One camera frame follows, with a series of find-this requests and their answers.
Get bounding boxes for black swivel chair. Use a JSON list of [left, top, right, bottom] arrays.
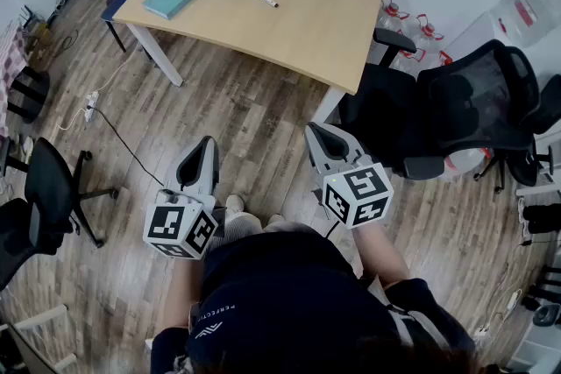
[[0, 137, 120, 291]]

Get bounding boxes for person's gray trousers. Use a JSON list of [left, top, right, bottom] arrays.
[[205, 212, 310, 254]]

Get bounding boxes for white power cable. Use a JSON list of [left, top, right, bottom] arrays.
[[55, 51, 133, 132]]

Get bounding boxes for black floor cable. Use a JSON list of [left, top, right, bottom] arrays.
[[89, 104, 166, 187]]

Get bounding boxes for person's left forearm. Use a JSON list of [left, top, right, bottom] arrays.
[[162, 254, 208, 332]]

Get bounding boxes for black round stool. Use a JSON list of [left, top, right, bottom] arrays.
[[6, 65, 50, 124]]

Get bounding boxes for clear plastic container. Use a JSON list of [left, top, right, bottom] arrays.
[[487, 0, 561, 50]]

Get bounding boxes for person's right forearm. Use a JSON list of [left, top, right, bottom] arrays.
[[352, 224, 412, 289]]

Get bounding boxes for white power strip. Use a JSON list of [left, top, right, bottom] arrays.
[[84, 90, 101, 123]]

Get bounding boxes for person's dark shirt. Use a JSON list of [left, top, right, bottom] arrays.
[[150, 230, 478, 374]]

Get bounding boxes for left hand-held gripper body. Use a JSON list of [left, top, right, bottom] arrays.
[[143, 189, 219, 261]]

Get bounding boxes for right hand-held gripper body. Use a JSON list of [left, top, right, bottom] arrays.
[[311, 151, 394, 230]]

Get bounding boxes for white box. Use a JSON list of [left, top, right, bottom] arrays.
[[440, 11, 508, 67]]

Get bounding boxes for checked tablecloth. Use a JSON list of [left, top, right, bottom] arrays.
[[0, 22, 28, 138]]

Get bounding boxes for white table leg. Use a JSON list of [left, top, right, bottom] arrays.
[[312, 86, 348, 126], [125, 22, 185, 88]]

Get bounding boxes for black mesh office chair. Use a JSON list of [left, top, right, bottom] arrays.
[[336, 26, 543, 194]]

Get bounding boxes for clear bottle with red handle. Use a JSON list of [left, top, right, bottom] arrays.
[[378, 0, 411, 36], [407, 12, 446, 60]]

